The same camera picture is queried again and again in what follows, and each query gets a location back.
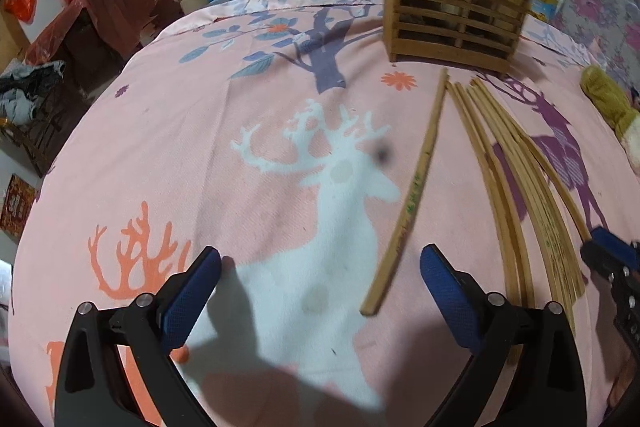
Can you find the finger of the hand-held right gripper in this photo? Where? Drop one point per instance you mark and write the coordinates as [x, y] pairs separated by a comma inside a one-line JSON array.
[[607, 264], [617, 243]]

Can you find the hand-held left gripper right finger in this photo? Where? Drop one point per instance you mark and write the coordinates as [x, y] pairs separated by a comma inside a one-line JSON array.
[[447, 297]]

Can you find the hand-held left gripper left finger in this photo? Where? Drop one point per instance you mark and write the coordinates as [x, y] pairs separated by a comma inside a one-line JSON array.
[[192, 297]]

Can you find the row of bamboo chopsticks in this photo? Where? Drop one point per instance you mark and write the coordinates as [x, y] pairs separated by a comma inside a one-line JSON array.
[[547, 232]]

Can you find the green printed wooden chopstick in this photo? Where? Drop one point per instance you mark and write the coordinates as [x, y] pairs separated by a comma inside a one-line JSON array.
[[417, 192]]

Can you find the pink deer printed blanket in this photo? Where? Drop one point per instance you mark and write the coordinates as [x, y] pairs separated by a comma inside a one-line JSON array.
[[225, 207]]

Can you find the yellow green plush toy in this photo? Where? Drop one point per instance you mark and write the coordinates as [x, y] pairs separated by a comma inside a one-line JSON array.
[[607, 99]]

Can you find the red printed carton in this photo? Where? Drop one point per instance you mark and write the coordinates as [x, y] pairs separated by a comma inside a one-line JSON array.
[[17, 207]]

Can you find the dark wooden rack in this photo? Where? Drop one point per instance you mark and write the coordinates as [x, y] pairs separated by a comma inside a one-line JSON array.
[[45, 137]]

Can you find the pile of clothes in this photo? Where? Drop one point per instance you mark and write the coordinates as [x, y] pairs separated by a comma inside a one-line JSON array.
[[27, 89]]

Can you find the white basin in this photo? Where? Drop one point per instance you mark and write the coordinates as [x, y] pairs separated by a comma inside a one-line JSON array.
[[192, 3]]

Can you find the brown cloth covered table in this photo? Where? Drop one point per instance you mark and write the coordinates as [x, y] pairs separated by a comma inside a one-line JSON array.
[[115, 7]]

